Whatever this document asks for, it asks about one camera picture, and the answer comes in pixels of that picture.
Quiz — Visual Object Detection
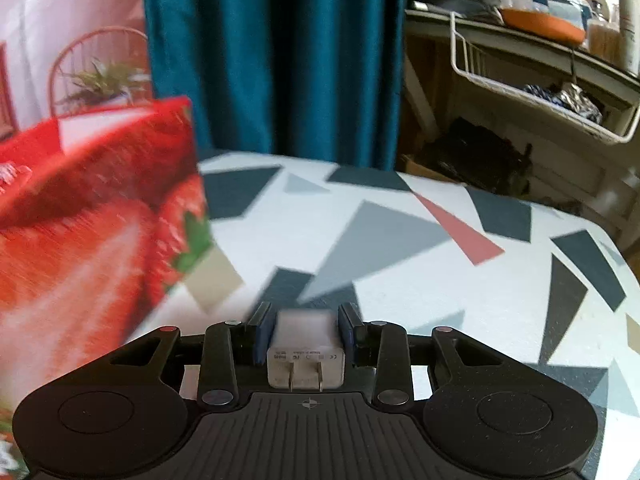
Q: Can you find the dressing table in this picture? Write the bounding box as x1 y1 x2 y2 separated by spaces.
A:
400 7 640 251

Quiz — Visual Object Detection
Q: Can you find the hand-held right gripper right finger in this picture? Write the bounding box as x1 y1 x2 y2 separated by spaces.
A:
337 301 503 407

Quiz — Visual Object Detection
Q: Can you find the blue white box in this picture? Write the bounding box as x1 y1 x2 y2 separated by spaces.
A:
530 0 593 26

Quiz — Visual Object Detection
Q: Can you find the silver foil packet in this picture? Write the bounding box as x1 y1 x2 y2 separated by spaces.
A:
557 82 603 123

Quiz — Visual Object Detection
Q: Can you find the cotton swab jar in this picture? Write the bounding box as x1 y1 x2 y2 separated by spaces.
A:
586 19 623 58

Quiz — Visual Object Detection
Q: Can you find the white lotion bottle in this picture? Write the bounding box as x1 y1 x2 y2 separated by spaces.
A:
617 0 640 76

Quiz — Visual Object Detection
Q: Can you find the black plastic bag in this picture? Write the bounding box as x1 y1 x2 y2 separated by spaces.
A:
430 117 533 196

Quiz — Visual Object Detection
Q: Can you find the printed backdrop cloth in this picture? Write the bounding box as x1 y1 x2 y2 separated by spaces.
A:
0 0 153 141

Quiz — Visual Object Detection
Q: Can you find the dark bag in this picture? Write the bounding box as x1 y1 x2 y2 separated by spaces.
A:
407 0 506 26

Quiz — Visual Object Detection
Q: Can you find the brown cardboard box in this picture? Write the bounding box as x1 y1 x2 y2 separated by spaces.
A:
400 154 451 181

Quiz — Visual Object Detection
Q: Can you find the teal curtain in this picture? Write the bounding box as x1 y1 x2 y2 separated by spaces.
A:
141 0 411 171

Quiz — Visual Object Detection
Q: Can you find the orange bowl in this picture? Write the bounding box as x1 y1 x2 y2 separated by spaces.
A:
500 7 587 43

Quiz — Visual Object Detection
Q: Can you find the red cardboard box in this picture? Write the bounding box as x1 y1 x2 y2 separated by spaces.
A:
0 96 218 480

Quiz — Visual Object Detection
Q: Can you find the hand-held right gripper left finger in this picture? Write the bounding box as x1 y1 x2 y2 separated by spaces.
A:
107 301 275 408

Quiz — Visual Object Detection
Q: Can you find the geometric patterned tablecloth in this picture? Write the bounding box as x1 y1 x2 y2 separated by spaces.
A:
125 149 640 480

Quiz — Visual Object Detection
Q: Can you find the white charger plug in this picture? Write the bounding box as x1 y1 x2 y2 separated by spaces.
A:
266 309 347 392

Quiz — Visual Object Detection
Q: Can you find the white wire basket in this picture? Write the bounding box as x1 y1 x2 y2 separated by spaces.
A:
449 11 640 146

